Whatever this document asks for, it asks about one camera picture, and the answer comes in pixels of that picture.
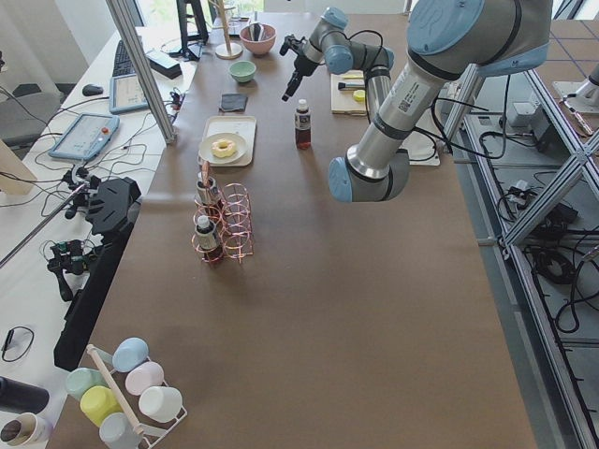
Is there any tea bottle in rack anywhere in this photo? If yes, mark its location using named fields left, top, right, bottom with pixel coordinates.
left=196, top=215, right=223, bottom=264
left=196, top=173, right=222, bottom=210

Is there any tea bottle in rack right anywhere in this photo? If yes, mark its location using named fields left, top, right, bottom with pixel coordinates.
left=196, top=173, right=222, bottom=210

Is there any glazed donut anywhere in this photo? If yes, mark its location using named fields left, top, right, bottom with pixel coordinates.
left=211, top=138, right=237, bottom=159

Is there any tea bottle white cap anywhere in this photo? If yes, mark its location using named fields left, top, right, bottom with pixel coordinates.
left=294, top=99, right=312, bottom=150

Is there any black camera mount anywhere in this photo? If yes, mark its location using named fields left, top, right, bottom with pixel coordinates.
left=47, top=177, right=141, bottom=371

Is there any steel muddler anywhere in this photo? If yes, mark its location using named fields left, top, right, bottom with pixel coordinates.
left=337, top=81, right=365, bottom=91

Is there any tea bottle in rack left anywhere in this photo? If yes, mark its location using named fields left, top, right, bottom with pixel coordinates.
left=196, top=215, right=223, bottom=264

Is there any wooden cutting board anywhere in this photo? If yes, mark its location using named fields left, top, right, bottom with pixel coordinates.
left=330, top=70, right=366, bottom=116

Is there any aluminium frame post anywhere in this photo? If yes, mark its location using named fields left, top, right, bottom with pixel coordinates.
left=106, top=0, right=176, bottom=144

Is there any white round plate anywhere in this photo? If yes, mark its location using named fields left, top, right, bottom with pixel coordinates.
left=198, top=132, right=248, bottom=166

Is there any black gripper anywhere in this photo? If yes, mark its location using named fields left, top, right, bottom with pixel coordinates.
left=279, top=35, right=324, bottom=102

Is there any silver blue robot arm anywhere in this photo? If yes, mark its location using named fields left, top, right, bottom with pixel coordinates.
left=280, top=0, right=552, bottom=202

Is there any yellow cup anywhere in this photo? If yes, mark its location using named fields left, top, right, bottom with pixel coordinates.
left=80, top=385, right=123, bottom=427

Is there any computer mouse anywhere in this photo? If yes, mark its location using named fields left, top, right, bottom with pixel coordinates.
left=81, top=84, right=104, bottom=96

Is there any green ceramic bowl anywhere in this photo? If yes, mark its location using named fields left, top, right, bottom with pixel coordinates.
left=228, top=61, right=256, bottom=83

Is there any pink cup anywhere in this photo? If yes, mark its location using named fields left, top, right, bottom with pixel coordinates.
left=125, top=361, right=165, bottom=396

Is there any blue teach pendant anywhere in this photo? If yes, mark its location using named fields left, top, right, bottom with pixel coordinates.
left=109, top=74, right=149, bottom=114
left=49, top=113, right=120, bottom=161

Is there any halved lemon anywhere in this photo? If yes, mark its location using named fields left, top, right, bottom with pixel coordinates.
left=353, top=90, right=366, bottom=102

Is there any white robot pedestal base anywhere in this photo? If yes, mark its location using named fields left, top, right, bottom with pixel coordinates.
left=400, top=132, right=440, bottom=167

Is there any wooden cup tree stand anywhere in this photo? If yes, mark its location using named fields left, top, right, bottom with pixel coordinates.
left=209, top=0, right=243, bottom=60

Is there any white wire cup rack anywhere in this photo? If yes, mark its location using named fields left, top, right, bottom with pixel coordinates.
left=86, top=344, right=188, bottom=448

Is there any white cup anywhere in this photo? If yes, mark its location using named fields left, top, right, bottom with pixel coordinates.
left=139, top=386, right=183, bottom=423

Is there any grey cup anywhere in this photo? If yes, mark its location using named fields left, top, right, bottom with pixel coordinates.
left=99, top=413, right=141, bottom=449

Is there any grey folded cloth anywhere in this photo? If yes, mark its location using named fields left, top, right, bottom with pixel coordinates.
left=219, top=93, right=248, bottom=112

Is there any green cup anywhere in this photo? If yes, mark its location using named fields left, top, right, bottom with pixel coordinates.
left=65, top=368, right=107, bottom=400

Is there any copper wire bottle rack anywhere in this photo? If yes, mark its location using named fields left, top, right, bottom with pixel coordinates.
left=191, top=161, right=254, bottom=266

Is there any cream serving tray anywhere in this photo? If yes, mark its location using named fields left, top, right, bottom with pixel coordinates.
left=198, top=116, right=256, bottom=167

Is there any pink bowl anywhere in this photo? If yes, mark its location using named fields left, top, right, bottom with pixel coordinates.
left=240, top=23, right=277, bottom=56

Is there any metal ice scoop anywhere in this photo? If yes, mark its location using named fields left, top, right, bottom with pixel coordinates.
left=248, top=22, right=266, bottom=42

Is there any light blue cup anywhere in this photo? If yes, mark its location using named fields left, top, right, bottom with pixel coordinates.
left=112, top=337, right=149, bottom=372

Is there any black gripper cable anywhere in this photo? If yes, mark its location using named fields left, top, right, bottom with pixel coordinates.
left=343, top=29, right=490, bottom=155

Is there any black keyboard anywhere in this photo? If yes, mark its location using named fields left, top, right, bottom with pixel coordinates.
left=112, top=40, right=136, bottom=78

